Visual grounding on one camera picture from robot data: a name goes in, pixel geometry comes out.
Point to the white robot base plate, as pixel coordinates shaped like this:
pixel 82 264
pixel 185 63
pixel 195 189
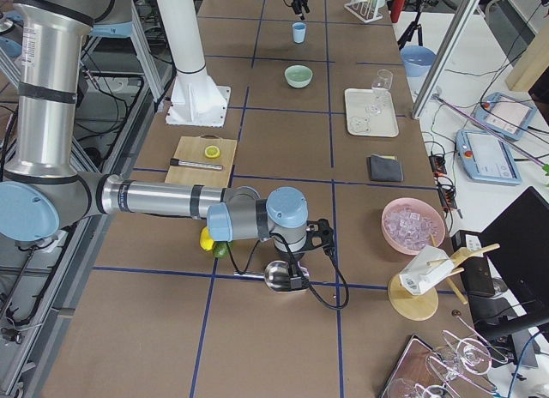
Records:
pixel 196 99

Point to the cream bear serving tray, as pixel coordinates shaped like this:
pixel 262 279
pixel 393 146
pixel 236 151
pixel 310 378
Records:
pixel 360 123

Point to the wooden stand round base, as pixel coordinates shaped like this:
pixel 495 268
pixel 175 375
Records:
pixel 423 307

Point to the wooden cutting board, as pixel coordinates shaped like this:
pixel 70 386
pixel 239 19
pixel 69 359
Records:
pixel 207 161

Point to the black camera tripod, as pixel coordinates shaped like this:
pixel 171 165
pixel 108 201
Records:
pixel 413 27

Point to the white paper carton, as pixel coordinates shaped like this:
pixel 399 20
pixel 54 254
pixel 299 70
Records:
pixel 428 268

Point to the red cylinder bottle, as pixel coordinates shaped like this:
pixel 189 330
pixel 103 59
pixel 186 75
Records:
pixel 396 9

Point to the blue teach pendant far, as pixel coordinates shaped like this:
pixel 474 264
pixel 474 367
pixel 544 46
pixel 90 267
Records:
pixel 507 115

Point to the small yellow lemon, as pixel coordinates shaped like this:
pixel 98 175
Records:
pixel 205 240

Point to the folded grey cloth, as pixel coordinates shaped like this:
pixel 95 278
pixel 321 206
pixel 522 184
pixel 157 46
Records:
pixel 384 169

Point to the white wire cup rack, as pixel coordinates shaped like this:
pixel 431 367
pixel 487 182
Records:
pixel 366 11

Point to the pink bowl of ice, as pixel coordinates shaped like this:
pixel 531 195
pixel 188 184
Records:
pixel 409 224

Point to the blue bowl with fork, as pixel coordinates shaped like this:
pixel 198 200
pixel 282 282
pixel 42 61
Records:
pixel 417 60

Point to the halved lemon slice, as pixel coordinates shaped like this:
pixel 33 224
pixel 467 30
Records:
pixel 212 152

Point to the hanging wine glasses rack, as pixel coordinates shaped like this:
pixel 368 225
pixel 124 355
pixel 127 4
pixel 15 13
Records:
pixel 457 368

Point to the green ceramic bowl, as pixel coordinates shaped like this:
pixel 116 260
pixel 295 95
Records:
pixel 298 76

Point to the green lime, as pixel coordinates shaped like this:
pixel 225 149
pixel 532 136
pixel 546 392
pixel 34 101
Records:
pixel 221 249

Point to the metal ice scoop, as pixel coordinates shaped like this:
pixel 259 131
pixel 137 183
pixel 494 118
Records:
pixel 275 276

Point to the black monitor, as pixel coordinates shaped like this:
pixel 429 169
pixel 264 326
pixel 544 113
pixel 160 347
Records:
pixel 521 231

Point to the light blue plastic cup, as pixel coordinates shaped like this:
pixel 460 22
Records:
pixel 299 32

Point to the blue teach pendant near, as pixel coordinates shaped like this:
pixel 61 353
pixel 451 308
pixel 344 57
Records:
pixel 485 159

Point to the steel cylinder tool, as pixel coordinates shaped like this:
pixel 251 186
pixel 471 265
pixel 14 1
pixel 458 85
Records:
pixel 196 165

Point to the clear wine glass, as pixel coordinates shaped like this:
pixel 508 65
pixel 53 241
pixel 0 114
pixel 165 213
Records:
pixel 380 87

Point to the blue teach pendant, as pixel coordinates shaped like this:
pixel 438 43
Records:
pixel 507 115
pixel 485 159

